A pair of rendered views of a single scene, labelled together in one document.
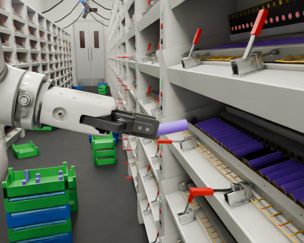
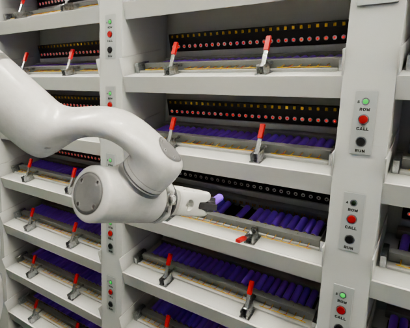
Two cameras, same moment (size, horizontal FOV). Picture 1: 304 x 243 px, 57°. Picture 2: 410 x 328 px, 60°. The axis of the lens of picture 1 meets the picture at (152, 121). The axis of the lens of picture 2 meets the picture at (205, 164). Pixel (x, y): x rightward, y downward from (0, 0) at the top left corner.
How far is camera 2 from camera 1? 58 cm
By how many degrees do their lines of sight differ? 47
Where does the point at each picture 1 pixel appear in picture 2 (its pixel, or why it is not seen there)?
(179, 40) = not seen: hidden behind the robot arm
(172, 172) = (127, 246)
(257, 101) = (278, 178)
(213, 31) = (153, 111)
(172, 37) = not seen: hidden behind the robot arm
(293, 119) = (308, 186)
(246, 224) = (271, 249)
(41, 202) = not seen: outside the picture
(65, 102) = (192, 195)
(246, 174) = (248, 222)
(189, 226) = (174, 286)
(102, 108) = (207, 195)
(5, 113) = (159, 212)
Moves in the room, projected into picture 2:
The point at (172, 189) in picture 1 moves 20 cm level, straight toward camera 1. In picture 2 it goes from (127, 264) to (165, 289)
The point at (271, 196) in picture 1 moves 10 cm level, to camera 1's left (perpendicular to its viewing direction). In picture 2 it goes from (275, 230) to (252, 241)
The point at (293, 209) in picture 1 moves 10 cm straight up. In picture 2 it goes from (291, 232) to (295, 192)
